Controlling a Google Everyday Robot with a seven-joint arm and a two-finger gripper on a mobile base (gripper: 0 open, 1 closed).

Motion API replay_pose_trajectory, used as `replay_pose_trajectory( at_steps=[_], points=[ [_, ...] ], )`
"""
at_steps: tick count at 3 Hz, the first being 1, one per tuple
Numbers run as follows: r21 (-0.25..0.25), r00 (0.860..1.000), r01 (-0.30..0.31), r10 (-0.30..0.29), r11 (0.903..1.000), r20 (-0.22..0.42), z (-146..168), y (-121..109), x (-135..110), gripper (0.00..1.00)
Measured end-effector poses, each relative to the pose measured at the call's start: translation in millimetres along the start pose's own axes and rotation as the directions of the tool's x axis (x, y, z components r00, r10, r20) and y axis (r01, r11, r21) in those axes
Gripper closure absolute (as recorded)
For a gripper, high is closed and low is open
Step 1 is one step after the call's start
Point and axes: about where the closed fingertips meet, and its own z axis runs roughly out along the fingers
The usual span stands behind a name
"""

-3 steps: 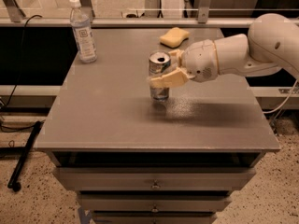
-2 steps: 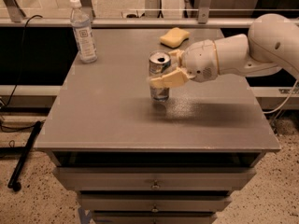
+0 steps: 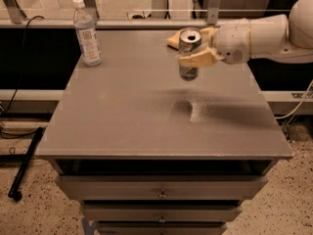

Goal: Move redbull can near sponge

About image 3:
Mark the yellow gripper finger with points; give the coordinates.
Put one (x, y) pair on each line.
(207, 34)
(202, 59)

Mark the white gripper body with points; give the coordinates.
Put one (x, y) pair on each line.
(232, 40)

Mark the silver blue redbull can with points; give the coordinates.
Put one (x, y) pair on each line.
(189, 40)

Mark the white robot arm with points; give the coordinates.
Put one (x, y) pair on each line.
(283, 39)

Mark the yellow sponge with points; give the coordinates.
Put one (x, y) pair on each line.
(173, 41)

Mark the grey drawer cabinet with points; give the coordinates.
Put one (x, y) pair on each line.
(133, 115)

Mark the clear plastic water bottle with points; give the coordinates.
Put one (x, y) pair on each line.
(86, 35)

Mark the top grey drawer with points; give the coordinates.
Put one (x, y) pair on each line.
(136, 188)

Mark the grey drawer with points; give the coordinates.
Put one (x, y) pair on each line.
(153, 228)
(161, 212)
(136, 188)

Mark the middle grey drawer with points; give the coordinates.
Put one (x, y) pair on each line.
(161, 212)

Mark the bottom grey drawer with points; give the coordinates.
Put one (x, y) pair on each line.
(153, 228)

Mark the black rod on floor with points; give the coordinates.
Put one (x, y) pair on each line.
(14, 192)

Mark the metal railing frame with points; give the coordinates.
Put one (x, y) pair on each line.
(160, 16)

